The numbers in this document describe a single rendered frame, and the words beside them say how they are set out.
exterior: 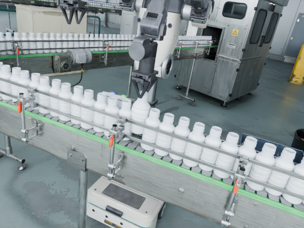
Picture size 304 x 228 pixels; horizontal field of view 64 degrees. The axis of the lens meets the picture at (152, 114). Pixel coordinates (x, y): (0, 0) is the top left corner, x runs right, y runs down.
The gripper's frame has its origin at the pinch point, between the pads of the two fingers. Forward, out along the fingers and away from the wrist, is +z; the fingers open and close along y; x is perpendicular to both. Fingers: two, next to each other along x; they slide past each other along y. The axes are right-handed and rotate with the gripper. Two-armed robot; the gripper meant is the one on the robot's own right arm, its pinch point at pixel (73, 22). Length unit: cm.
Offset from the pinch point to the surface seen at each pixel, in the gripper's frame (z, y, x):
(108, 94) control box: 28.0, 2.2, 22.3
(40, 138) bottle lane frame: 51, 21, -1
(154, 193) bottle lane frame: 55, 21, 58
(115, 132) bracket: 31, 27, 41
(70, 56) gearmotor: 41, -82, -70
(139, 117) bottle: 27, 18, 45
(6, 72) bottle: 26.1, 16.7, -24.3
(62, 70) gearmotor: 53, -75, -72
